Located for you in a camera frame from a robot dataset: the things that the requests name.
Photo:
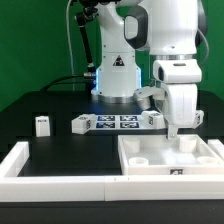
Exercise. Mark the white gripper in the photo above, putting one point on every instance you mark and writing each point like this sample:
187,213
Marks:
176,102

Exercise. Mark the white square tabletop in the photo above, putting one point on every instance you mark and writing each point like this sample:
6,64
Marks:
156,155

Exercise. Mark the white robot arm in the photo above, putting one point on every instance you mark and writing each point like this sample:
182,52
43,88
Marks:
148,55

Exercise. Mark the AprilTag marker sheet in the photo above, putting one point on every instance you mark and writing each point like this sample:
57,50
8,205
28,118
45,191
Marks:
117,122

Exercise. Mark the white U-shaped fence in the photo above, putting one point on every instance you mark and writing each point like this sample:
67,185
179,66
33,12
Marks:
14,188

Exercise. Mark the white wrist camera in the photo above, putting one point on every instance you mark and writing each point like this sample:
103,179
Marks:
177,71

